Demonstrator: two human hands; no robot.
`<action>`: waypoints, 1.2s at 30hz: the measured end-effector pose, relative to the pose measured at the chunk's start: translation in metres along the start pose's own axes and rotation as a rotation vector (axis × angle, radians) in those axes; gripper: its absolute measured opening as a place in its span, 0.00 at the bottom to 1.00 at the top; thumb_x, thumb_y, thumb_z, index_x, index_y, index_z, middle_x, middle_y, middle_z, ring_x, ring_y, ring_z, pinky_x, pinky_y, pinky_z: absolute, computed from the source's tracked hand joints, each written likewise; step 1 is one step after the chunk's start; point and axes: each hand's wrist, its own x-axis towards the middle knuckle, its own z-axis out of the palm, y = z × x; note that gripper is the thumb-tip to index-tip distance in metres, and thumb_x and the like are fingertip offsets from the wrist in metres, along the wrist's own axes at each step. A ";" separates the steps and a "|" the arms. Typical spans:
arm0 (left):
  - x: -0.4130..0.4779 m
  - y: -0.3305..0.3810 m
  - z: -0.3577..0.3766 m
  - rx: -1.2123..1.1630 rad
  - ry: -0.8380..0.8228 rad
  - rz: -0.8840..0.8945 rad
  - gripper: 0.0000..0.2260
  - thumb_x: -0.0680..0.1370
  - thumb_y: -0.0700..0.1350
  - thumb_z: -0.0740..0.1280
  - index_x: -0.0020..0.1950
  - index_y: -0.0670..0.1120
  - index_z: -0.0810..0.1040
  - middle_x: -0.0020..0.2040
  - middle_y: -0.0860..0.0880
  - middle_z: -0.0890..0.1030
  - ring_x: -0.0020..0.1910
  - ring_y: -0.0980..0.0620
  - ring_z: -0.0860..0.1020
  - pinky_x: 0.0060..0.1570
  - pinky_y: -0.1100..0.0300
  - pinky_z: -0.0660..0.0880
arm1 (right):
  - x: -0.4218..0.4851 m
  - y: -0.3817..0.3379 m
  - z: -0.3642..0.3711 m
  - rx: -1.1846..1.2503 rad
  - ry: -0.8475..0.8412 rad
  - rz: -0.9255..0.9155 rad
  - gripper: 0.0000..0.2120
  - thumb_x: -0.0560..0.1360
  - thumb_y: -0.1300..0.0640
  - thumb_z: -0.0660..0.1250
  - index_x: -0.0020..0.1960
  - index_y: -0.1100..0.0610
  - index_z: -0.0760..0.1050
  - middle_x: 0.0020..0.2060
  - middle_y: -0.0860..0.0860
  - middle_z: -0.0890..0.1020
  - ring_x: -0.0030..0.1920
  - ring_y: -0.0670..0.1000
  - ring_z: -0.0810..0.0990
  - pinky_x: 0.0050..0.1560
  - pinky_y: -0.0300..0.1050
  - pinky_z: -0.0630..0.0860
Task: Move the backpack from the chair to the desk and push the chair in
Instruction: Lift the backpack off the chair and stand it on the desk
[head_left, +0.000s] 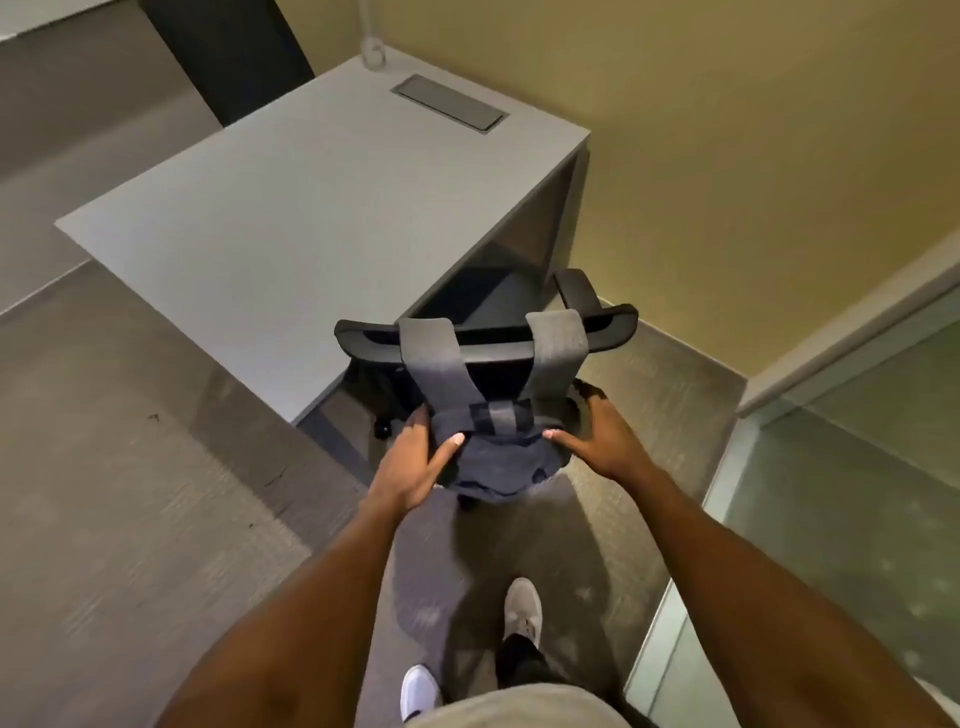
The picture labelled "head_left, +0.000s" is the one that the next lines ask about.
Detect person's right hand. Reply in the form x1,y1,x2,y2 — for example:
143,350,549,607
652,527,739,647
541,380,656,489

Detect person's left hand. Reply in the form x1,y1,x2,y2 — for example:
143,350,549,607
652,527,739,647
365,404,466,523

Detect grey backpack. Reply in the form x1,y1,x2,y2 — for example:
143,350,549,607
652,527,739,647
397,308,590,502

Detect black office chair with armrests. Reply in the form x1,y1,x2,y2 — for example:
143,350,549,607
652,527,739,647
333,268,640,513

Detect person's right forearm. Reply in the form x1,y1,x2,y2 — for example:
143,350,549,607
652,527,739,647
622,457,958,728

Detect person's left forearm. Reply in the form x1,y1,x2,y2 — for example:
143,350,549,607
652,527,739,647
153,494,410,728

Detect person's right white shoe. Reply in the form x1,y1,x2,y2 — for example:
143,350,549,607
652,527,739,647
502,576,544,645

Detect person's white shoe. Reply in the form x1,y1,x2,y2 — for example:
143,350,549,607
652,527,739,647
399,664,444,724
502,576,544,645

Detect person's black trousers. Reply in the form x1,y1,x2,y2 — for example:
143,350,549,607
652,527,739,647
493,632,553,686

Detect person's left white shoe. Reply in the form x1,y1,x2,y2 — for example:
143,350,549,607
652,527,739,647
399,664,444,724

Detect person's beige shirt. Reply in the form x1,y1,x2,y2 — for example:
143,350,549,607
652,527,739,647
404,682,633,728

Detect black mesh-back chair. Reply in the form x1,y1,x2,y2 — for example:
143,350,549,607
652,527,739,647
138,0,316,127

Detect frosted glass partition panel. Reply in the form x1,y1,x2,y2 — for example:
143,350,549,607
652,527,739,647
623,281,960,728

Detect white table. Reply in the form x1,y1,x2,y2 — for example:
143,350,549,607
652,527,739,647
54,46,592,485

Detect clear plastic water bottle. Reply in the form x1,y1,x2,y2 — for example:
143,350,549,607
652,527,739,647
358,0,388,70

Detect grey table cable hatch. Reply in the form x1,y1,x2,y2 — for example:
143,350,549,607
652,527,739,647
389,74,511,135

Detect white wall whiteboard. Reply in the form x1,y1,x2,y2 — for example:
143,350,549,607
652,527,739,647
0,0,114,43

